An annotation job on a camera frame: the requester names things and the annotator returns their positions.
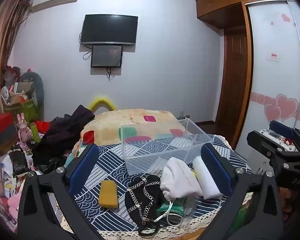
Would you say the red box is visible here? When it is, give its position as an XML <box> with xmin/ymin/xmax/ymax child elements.
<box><xmin>0</xmin><ymin>112</ymin><xmax>18</xmax><ymax>144</ymax></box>

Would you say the large wall television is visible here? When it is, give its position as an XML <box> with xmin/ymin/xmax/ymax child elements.
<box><xmin>80</xmin><ymin>14</ymin><xmax>138</xmax><ymax>46</ymax></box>

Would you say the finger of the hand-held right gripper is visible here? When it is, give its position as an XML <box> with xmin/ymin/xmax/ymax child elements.
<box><xmin>269</xmin><ymin>120</ymin><xmax>297</xmax><ymax>138</ymax></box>
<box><xmin>247</xmin><ymin>130</ymin><xmax>290</xmax><ymax>172</ymax></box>

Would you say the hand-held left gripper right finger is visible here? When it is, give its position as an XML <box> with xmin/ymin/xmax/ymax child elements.
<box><xmin>197</xmin><ymin>144</ymin><xmax>284</xmax><ymax>240</ymax></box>

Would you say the yellow sponge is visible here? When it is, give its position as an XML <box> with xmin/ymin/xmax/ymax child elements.
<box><xmin>99</xmin><ymin>180</ymin><xmax>119</xmax><ymax>208</ymax></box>

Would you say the pink rabbit plush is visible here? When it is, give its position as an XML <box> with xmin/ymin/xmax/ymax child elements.
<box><xmin>16</xmin><ymin>114</ymin><xmax>33</xmax><ymax>142</ymax></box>

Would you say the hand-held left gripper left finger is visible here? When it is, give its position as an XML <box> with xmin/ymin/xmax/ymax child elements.
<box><xmin>17</xmin><ymin>144</ymin><xmax>100</xmax><ymax>240</ymax></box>

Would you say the person's right hand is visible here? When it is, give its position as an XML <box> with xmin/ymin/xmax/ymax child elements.
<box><xmin>281</xmin><ymin>187</ymin><xmax>300</xmax><ymax>221</ymax></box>

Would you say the white drawstring pouch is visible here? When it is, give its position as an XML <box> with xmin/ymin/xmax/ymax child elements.
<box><xmin>160</xmin><ymin>157</ymin><xmax>203</xmax><ymax>202</ymax></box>

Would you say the beige blanket with coloured squares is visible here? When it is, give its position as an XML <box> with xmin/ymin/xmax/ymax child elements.
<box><xmin>72</xmin><ymin>109</ymin><xmax>187</xmax><ymax>155</ymax></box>

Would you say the green paper bag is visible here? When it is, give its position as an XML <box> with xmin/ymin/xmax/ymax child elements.
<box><xmin>4</xmin><ymin>99</ymin><xmax>40</xmax><ymax>123</ymax></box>

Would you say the black monitor cable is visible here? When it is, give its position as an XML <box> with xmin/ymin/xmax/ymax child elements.
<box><xmin>107</xmin><ymin>52</ymin><xmax>123</xmax><ymax>82</ymax></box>

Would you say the white wardrobe door with hearts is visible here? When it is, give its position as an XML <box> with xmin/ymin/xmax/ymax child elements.
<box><xmin>234</xmin><ymin>0</ymin><xmax>300</xmax><ymax>157</ymax></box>

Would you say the pile of black clothing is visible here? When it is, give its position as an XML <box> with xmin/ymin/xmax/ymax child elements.
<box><xmin>31</xmin><ymin>104</ymin><xmax>95</xmax><ymax>176</ymax></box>

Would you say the white foam block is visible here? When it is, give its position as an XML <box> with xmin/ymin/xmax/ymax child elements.
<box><xmin>192</xmin><ymin>156</ymin><xmax>223</xmax><ymax>200</ymax></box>

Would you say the black plastic bag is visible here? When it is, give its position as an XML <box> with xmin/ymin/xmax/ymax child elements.
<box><xmin>9</xmin><ymin>149</ymin><xmax>31</xmax><ymax>178</ymax></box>

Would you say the red cloth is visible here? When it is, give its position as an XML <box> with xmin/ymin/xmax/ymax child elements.
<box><xmin>36</xmin><ymin>121</ymin><xmax>52</xmax><ymax>133</ymax></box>

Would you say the wooden overhead cabinet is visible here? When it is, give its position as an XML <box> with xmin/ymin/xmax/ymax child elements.
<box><xmin>195</xmin><ymin>0</ymin><xmax>294</xmax><ymax>30</ymax></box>

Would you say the yellow curved foam tube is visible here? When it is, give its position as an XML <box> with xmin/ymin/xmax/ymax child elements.
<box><xmin>89</xmin><ymin>95</ymin><xmax>117</xmax><ymax>112</ymax></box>

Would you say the brown wooden door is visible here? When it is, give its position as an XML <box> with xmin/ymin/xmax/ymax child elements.
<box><xmin>216</xmin><ymin>26</ymin><xmax>250</xmax><ymax>128</ymax></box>

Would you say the black bag with silver chains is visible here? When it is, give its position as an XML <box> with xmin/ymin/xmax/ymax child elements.
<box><xmin>125</xmin><ymin>174</ymin><xmax>166</xmax><ymax>237</ymax></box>

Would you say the clear plastic storage box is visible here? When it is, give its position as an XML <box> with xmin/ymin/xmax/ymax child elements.
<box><xmin>120</xmin><ymin>118</ymin><xmax>214</xmax><ymax>175</ymax></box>

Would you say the black television cable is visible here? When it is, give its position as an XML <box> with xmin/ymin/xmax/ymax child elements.
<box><xmin>79</xmin><ymin>31</ymin><xmax>92</xmax><ymax>61</ymax></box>

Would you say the blue wave-patterned cloth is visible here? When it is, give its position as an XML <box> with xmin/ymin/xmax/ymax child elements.
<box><xmin>65</xmin><ymin>132</ymin><xmax>255</xmax><ymax>233</ymax></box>

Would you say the green item in clear bag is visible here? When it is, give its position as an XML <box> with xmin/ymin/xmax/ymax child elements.
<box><xmin>156</xmin><ymin>194</ymin><xmax>198</xmax><ymax>227</ymax></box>

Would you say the green cylinder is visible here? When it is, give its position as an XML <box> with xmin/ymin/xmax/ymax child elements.
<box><xmin>30</xmin><ymin>122</ymin><xmax>42</xmax><ymax>141</ymax></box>

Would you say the small wall monitor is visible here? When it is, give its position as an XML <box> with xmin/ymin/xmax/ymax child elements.
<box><xmin>91</xmin><ymin>44</ymin><xmax>123</xmax><ymax>68</ymax></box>

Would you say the striped brown curtain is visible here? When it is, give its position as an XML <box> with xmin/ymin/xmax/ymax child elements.
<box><xmin>0</xmin><ymin>0</ymin><xmax>33</xmax><ymax>120</ymax></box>

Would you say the white label sticker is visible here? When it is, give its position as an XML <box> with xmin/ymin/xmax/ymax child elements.
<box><xmin>267</xmin><ymin>51</ymin><xmax>281</xmax><ymax>62</ymax></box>

